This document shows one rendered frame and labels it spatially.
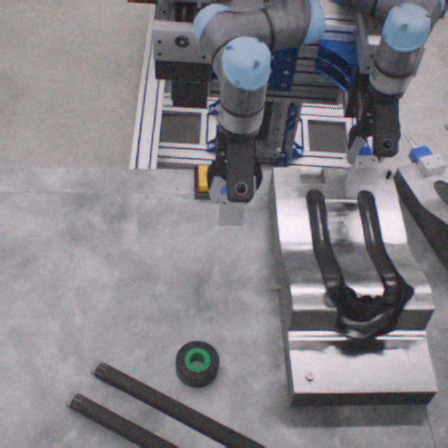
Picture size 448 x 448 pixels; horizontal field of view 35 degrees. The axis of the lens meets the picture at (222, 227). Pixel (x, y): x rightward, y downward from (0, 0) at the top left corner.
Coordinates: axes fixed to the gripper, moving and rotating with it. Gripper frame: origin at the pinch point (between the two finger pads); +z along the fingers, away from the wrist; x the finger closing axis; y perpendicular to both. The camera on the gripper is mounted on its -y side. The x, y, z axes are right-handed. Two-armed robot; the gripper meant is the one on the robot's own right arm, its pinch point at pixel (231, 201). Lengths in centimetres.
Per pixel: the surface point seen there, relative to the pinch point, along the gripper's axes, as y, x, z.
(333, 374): -32.1, -17.5, 8.9
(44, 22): 176, 67, 95
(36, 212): 8.5, 40.3, 15.0
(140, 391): -34.6, 16.9, 9.7
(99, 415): -38.3, 23.8, 11.0
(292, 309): -22.5, -10.0, 2.3
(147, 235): 2.6, 16.5, 15.0
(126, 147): 102, 28, 95
